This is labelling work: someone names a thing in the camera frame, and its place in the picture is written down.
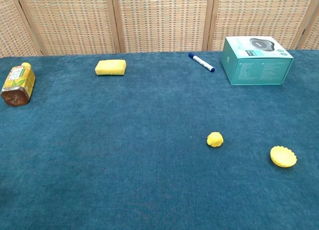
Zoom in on woven bamboo screen panel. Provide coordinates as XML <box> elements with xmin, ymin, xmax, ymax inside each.
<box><xmin>296</xmin><ymin>5</ymin><xmax>319</xmax><ymax>51</ymax></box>
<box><xmin>111</xmin><ymin>0</ymin><xmax>216</xmax><ymax>53</ymax></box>
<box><xmin>14</xmin><ymin>0</ymin><xmax>122</xmax><ymax>56</ymax></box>
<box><xmin>0</xmin><ymin>0</ymin><xmax>44</xmax><ymax>58</ymax></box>
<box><xmin>208</xmin><ymin>0</ymin><xmax>319</xmax><ymax>51</ymax></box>

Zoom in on small yellow toy piece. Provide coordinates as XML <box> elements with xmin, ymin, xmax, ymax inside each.
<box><xmin>206</xmin><ymin>132</ymin><xmax>224</xmax><ymax>148</ymax></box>

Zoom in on teal product box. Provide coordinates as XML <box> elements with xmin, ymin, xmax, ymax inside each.
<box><xmin>221</xmin><ymin>36</ymin><xmax>294</xmax><ymax>86</ymax></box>

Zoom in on yellow scalloped toy dish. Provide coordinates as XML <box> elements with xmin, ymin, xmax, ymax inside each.
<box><xmin>270</xmin><ymin>145</ymin><xmax>298</xmax><ymax>168</ymax></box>

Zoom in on blue white marker pen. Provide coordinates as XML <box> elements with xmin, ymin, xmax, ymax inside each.
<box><xmin>188</xmin><ymin>52</ymin><xmax>216</xmax><ymax>73</ymax></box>

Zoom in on yellow sponge block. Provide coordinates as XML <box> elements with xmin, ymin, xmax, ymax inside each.
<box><xmin>94</xmin><ymin>59</ymin><xmax>127</xmax><ymax>77</ymax></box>

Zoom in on blue table cloth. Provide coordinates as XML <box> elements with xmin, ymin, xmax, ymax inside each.
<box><xmin>0</xmin><ymin>49</ymin><xmax>319</xmax><ymax>230</ymax></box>

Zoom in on yellow label tea bottle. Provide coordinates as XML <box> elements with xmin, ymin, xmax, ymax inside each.
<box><xmin>0</xmin><ymin>62</ymin><xmax>36</xmax><ymax>107</ymax></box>

